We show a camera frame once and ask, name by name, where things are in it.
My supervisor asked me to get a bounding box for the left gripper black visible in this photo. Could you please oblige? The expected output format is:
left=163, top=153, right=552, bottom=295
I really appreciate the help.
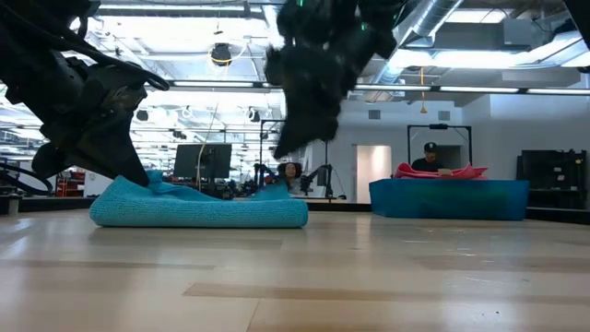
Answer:
left=0, top=27, right=171, bottom=188

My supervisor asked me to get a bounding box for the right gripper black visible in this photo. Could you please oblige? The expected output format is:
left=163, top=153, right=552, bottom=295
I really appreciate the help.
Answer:
left=264, top=0, right=409, bottom=161

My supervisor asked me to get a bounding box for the light blue microfiber towel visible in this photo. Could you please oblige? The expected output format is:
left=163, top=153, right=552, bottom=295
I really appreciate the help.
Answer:
left=88, top=169, right=310, bottom=230

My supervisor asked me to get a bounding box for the pink microfiber towel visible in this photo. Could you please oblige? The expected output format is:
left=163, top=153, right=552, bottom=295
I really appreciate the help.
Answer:
left=393, top=161, right=489, bottom=181

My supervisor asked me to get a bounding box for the person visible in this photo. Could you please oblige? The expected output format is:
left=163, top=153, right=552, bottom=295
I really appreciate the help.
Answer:
left=409, top=141, right=446, bottom=173
left=276, top=160, right=305, bottom=196

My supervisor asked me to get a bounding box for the black flat monitor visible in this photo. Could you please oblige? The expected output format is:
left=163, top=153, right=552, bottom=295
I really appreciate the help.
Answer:
left=173, top=143, right=233, bottom=180

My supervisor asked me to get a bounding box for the dark blue bin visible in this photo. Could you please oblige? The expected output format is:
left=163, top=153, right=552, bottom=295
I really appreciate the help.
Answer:
left=368, top=178, right=530, bottom=221

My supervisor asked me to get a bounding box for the long light strip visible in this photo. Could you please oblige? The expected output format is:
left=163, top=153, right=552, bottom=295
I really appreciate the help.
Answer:
left=170, top=80, right=590, bottom=96

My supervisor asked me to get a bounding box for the black cabinet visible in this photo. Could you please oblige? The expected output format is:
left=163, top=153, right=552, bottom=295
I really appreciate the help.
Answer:
left=515, top=148, right=589, bottom=211

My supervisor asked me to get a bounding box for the black gantry frame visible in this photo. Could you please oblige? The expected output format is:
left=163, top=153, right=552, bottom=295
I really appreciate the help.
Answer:
left=407, top=123, right=474, bottom=180
left=259, top=118, right=331, bottom=199

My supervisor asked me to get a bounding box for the black looped cable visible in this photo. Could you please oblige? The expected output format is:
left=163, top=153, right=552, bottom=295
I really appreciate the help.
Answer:
left=0, top=161, right=54, bottom=196

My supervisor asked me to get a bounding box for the black hanging cable reel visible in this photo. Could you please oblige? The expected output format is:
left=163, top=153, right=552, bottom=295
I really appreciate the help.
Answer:
left=210, top=41, right=233, bottom=67

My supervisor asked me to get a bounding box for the black aluminium table frame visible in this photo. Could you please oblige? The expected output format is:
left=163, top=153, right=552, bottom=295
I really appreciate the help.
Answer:
left=0, top=196, right=590, bottom=226

